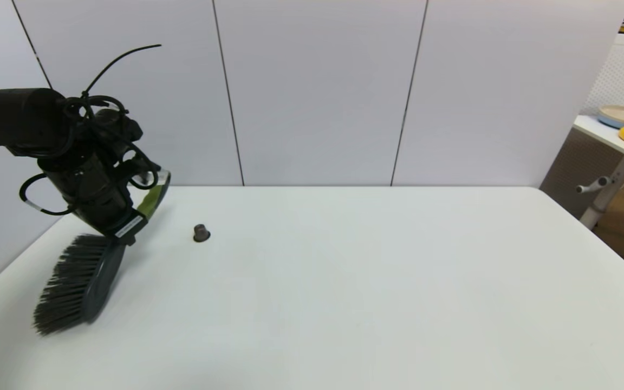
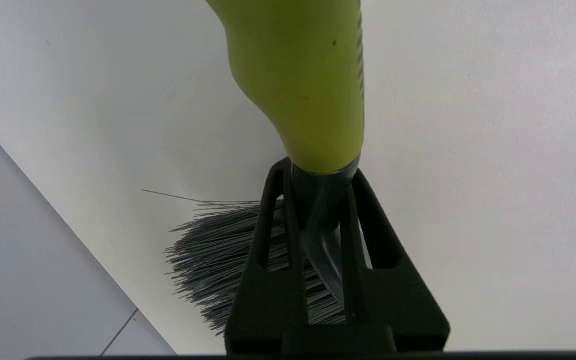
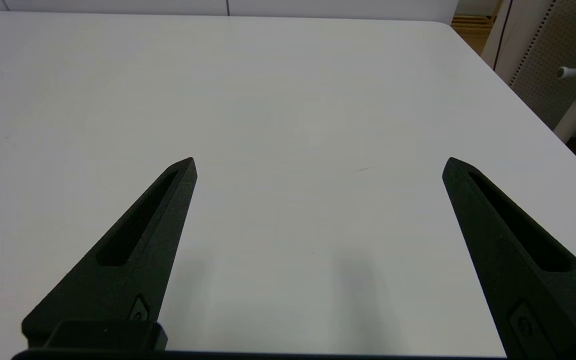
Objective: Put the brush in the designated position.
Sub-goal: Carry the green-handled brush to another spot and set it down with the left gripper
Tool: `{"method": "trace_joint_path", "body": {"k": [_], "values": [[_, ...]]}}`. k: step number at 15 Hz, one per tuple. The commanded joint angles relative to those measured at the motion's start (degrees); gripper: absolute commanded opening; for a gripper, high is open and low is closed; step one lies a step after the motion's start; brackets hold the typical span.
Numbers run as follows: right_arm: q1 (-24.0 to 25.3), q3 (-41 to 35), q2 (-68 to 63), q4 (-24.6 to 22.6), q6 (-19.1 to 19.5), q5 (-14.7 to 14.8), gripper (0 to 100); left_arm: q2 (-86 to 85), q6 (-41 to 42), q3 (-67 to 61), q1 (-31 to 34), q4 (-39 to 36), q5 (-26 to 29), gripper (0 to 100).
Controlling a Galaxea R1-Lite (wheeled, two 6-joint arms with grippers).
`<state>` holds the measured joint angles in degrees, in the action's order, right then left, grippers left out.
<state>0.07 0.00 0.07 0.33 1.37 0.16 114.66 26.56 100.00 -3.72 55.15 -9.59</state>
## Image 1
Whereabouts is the grey brush with green handle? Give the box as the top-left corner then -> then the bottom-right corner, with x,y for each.
32,172 -> 172,337

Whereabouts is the white side table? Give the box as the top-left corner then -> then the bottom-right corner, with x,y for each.
571,115 -> 624,231

